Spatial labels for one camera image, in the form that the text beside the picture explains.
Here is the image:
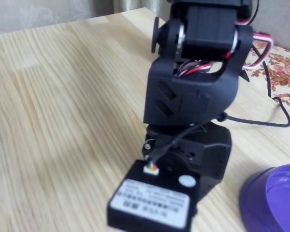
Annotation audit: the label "purple plastic bowl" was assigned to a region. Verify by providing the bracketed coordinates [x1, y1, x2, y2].
[240, 164, 290, 232]

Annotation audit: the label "floral patterned cloth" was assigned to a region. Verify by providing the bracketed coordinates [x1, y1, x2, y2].
[243, 40, 290, 107]

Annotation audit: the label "grey sofa backrest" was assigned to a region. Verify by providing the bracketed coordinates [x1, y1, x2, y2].
[250, 0, 290, 54]

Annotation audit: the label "thin black camera cable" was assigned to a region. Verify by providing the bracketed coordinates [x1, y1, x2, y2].
[147, 96, 290, 168]

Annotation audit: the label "black camera box with label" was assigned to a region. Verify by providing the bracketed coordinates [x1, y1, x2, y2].
[107, 159, 200, 232]

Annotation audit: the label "black power cable with plug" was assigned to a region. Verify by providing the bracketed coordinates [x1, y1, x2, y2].
[241, 44, 273, 99]

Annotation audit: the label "red white black servo wires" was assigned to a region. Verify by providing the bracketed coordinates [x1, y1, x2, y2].
[173, 18, 275, 77]

